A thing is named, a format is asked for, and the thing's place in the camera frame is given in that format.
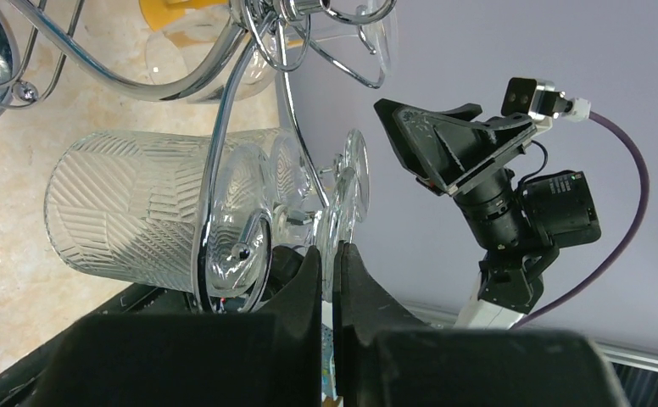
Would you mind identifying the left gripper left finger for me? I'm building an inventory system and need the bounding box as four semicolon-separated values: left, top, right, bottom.
31;248;321;406

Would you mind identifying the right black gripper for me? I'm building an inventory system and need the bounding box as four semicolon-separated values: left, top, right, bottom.
373;98;537;196

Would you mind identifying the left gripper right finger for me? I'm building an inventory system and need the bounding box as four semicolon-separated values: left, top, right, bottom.
332;242;627;406

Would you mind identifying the clear ribbed wine glass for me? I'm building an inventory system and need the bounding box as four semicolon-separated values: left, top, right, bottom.
43;128;370;298

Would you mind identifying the yellow plastic wine glass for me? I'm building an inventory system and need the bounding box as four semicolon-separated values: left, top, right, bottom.
138;0;228;31

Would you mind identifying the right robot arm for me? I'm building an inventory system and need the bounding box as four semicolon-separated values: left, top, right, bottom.
374;98;601;329

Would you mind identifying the chrome wine glass rack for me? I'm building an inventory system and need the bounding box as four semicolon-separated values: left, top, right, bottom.
0;0;398;314

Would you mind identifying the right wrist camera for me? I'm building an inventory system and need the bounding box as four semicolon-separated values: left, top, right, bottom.
500;77;591;135

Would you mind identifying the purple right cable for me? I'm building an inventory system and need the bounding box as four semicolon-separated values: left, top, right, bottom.
514;111;650;330

